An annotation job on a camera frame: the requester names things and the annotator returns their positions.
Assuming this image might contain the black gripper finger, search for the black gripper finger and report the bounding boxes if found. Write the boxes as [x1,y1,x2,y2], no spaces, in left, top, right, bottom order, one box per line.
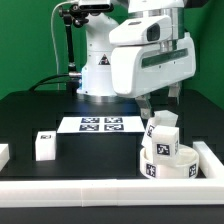
[135,95,151,119]
[168,82,182,105]

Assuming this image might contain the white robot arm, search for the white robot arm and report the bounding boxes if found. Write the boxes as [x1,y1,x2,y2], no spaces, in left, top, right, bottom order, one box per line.
[77,0,209,118]

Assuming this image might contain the white tag sheet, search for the white tag sheet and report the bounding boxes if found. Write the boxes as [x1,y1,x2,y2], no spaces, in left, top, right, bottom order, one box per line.
[57,116,144,134]

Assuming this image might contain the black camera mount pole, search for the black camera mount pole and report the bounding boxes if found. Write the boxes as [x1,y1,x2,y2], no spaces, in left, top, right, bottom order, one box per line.
[59,4,89,89]

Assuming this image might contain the white part at left edge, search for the white part at left edge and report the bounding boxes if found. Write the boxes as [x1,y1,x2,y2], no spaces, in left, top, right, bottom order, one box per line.
[0,144,10,171]

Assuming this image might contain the white L-shaped border frame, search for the white L-shaped border frame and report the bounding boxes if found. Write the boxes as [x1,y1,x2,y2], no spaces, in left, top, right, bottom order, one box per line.
[0,142,224,208]

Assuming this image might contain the white cable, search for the white cable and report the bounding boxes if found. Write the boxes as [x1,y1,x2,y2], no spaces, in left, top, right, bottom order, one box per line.
[50,0,78,76]

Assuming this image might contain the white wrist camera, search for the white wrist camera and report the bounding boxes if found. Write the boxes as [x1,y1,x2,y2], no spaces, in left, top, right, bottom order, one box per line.
[109,15,172,46]

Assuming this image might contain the black cables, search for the black cables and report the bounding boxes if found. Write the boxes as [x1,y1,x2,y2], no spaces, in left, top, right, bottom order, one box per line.
[28,73,72,92]

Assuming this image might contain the grey camera on pole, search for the grey camera on pole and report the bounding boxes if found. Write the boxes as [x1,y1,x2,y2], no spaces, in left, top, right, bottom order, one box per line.
[78,0,113,13]

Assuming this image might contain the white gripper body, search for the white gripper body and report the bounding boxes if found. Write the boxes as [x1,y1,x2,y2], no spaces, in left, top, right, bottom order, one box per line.
[111,35,196,98]

